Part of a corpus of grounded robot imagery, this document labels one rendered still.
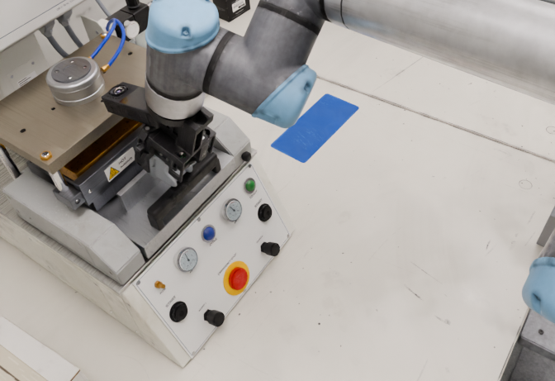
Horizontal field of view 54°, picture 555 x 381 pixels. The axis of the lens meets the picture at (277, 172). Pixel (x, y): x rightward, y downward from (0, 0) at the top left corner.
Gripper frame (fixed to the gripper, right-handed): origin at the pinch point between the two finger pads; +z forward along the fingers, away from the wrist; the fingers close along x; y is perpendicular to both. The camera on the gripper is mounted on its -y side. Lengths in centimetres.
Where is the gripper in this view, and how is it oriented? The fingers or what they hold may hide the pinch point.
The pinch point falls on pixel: (156, 169)
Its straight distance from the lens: 88.8
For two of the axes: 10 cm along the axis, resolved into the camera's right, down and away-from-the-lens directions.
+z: -2.2, 5.1, 8.3
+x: 5.7, -6.3, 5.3
